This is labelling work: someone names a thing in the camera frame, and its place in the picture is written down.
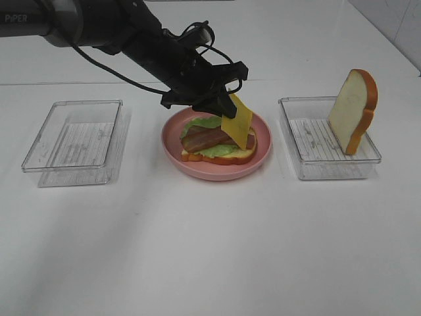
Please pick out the curved bacon strip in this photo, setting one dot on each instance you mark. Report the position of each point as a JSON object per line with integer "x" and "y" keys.
{"x": 198, "y": 138}

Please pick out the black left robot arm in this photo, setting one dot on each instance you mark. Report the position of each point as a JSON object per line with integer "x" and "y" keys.
{"x": 130, "y": 28}

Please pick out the clear right bread tray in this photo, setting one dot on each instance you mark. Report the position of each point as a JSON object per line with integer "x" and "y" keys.
{"x": 314, "y": 150}

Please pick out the pink round plate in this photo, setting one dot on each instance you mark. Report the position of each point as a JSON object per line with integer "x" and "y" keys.
{"x": 170, "y": 138}

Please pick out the bread slice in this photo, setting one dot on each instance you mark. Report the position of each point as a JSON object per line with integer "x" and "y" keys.
{"x": 235, "y": 159}
{"x": 353, "y": 109}

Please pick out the yellow cheese slice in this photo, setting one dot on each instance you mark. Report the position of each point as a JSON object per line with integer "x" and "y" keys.
{"x": 238, "y": 127}

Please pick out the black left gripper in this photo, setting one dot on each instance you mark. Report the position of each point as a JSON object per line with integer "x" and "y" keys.
{"x": 193, "y": 81}

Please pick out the green lettuce leaf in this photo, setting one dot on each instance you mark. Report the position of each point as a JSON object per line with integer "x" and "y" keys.
{"x": 211, "y": 153}

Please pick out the clear left ingredient tray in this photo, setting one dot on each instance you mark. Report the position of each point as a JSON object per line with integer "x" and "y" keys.
{"x": 80, "y": 143}

